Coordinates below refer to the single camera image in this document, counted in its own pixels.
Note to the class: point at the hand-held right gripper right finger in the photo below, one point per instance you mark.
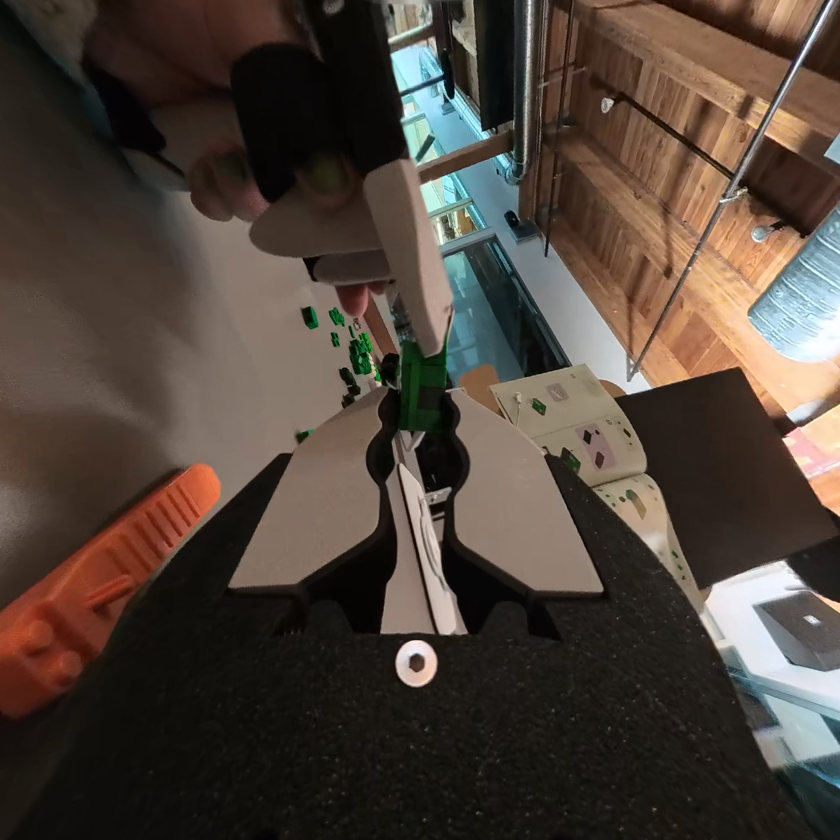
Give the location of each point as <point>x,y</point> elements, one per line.
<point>518,512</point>

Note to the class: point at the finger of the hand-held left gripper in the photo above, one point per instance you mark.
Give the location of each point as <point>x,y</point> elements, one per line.
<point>410,236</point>

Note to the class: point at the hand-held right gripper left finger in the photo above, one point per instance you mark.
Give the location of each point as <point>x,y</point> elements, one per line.
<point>321,512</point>

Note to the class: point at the green and white lego assembly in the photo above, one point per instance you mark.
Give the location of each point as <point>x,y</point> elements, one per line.
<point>423,394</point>

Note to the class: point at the lego instruction book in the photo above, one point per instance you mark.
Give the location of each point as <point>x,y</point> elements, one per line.
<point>577,420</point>

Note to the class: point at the pile of bright green lego pieces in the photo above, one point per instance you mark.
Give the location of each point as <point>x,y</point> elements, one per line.
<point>361,354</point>

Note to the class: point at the pile of dark green lego pieces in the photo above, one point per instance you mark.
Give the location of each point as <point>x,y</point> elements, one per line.
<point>348,380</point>

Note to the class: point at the person's left hand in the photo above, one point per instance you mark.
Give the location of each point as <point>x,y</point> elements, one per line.
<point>184,46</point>

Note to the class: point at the white book stand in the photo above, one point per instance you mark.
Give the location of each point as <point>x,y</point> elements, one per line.
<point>426,558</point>

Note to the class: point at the black backdrop panel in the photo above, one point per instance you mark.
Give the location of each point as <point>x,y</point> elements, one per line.
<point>722,472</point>

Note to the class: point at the orange brick separator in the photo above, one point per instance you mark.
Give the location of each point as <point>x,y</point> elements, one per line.
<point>98,577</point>

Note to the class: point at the silver air duct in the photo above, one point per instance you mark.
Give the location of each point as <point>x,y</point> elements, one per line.
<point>528,85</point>

